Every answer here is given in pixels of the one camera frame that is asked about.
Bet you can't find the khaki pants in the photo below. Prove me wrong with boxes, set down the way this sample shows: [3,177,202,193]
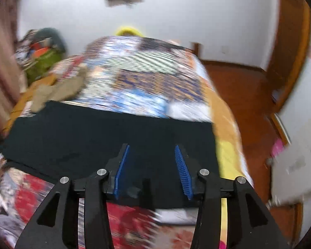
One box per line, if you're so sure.
[31,66,89,112]

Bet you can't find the striped brown curtain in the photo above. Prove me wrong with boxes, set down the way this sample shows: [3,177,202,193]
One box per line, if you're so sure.
[0,0,29,135]

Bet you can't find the black pants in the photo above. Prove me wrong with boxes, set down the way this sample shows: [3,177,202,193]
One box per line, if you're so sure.
[0,101,221,210]

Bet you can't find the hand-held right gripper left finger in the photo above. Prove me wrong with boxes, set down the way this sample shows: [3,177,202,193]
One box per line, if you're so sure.
[15,143,131,249]

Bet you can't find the patchwork printed blanket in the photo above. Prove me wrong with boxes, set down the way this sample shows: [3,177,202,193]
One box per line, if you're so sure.
[0,35,252,249]

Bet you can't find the yellow foam hoop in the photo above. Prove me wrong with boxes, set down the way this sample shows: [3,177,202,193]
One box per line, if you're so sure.
[115,25,146,37]

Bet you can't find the brown wooden door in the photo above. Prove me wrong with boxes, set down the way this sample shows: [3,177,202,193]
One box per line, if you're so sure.
[266,0,311,104]

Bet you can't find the green fabric storage box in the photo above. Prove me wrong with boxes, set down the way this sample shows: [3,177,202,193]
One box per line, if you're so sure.
[24,48,64,83]

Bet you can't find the orange box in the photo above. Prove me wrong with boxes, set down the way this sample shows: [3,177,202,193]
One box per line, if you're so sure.
[32,47,48,57]

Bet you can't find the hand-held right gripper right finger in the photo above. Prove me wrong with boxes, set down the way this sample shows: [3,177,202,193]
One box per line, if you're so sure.
[174,145,292,249]

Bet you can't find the pile of clutter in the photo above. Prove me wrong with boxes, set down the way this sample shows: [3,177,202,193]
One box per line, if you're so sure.
[14,30,42,65]

